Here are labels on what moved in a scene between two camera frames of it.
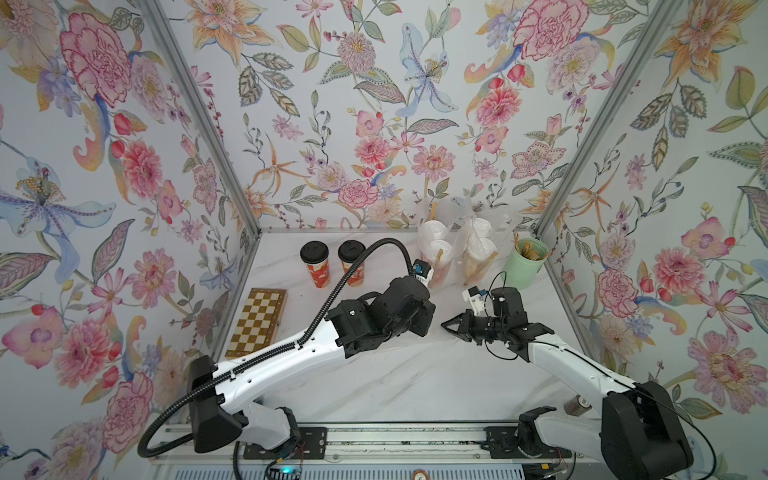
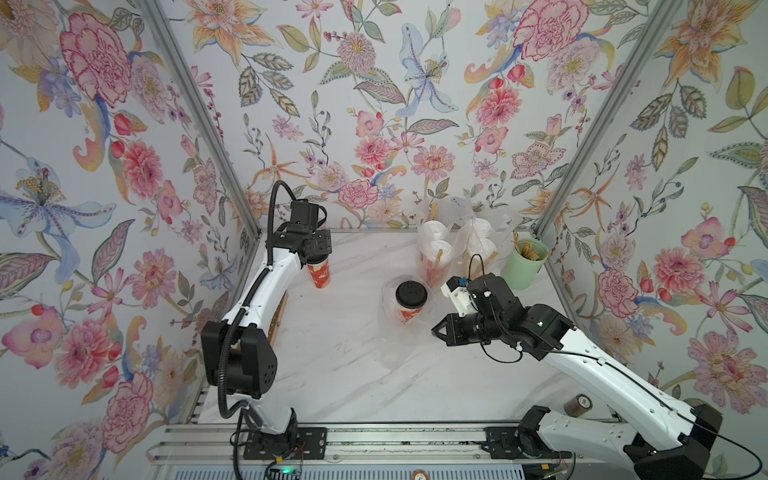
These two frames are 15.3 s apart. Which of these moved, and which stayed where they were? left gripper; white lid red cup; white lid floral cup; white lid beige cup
Moved: left gripper
Stayed: white lid beige cup; white lid floral cup; white lid red cup
